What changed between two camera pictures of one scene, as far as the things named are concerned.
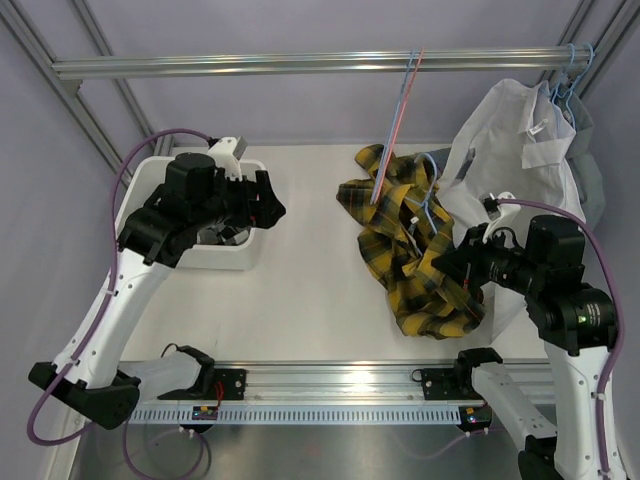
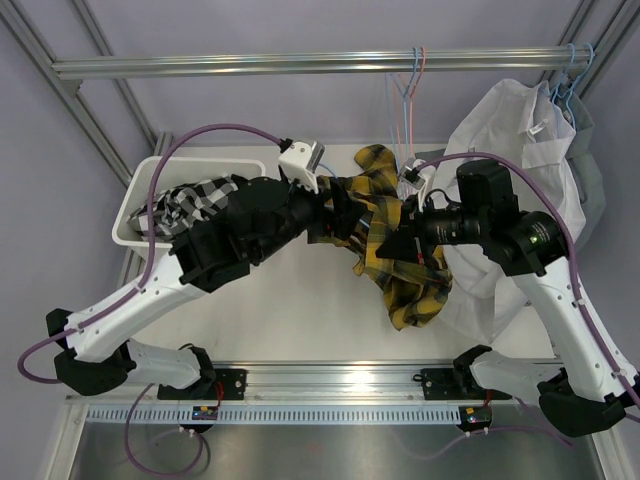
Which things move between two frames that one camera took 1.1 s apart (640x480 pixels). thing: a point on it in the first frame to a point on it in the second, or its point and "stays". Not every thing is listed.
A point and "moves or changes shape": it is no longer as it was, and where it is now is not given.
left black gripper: [264, 212] to [345, 212]
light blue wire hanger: [389, 139] to [404, 96]
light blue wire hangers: [576, 79] stays
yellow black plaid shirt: [410, 218] moves or changes shape
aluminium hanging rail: [96, 70] stays
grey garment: [584, 163] stays
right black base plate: [443, 384] stays
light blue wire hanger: [425, 203] to [360, 221]
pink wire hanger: [400, 122] to [411, 95]
